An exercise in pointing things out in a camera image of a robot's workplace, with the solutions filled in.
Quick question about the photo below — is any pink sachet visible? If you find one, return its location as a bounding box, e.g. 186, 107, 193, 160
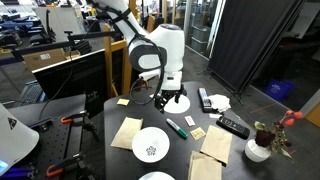
184, 115, 197, 128

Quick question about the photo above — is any black tv remote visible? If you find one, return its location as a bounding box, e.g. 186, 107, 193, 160
215, 115, 251, 140

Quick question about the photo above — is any white plate with raised rim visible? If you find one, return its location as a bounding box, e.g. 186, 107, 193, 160
138, 171, 176, 180

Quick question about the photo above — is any orange handled clamp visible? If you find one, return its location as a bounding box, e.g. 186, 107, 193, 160
45, 153, 88, 178
59, 111, 89, 125

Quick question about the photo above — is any white flat paper plate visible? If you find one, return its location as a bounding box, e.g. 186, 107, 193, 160
163, 94, 191, 115

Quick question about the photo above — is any black tripod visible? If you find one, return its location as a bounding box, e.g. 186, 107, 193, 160
81, 90, 101, 143

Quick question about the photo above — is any white round vase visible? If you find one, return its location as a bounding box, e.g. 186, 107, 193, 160
244, 138, 273, 163

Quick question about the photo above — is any black room divider panel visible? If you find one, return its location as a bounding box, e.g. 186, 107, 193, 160
208, 0, 306, 93

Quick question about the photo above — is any black perforated side table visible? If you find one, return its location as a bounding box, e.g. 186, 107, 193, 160
0, 94, 88, 180

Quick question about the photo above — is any yellow sachet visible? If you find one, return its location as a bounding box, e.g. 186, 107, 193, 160
189, 126, 207, 141

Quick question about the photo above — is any white bowl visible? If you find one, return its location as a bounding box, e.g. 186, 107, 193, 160
131, 126, 171, 164

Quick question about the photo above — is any cardboard box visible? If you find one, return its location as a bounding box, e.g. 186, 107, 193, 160
22, 48, 81, 72

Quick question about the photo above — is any green and white marker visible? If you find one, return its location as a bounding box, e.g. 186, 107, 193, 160
165, 117, 189, 140

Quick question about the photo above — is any white dome cover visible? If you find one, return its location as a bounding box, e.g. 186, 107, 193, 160
0, 103, 40, 176

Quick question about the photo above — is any wooden easel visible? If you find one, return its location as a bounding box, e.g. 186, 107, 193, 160
101, 0, 156, 99

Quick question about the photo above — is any black keyboard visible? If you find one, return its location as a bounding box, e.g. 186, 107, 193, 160
18, 81, 46, 106

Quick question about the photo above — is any crumpled white tissue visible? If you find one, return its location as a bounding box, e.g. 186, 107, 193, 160
208, 94, 232, 114

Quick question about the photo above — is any black boom stand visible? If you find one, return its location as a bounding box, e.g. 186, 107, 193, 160
11, 29, 123, 63

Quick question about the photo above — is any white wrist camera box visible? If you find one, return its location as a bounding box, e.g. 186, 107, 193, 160
138, 68, 162, 82

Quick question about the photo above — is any blue plastic bin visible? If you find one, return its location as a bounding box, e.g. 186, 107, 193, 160
265, 78, 296, 102

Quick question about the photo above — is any grey storage bin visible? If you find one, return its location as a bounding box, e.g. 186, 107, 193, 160
190, 37, 209, 54
192, 25, 212, 43

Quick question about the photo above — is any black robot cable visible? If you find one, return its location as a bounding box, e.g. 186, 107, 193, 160
129, 34, 167, 106

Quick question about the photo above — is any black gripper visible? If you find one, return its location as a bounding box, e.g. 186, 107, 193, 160
154, 85, 188, 114

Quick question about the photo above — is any yellow sticky note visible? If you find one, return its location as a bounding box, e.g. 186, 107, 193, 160
116, 98, 131, 107

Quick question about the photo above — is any brown paper napkin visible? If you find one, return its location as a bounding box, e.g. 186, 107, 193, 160
110, 116, 144, 151

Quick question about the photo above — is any long remote with coloured buttons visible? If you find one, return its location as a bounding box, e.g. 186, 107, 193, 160
198, 87, 214, 114

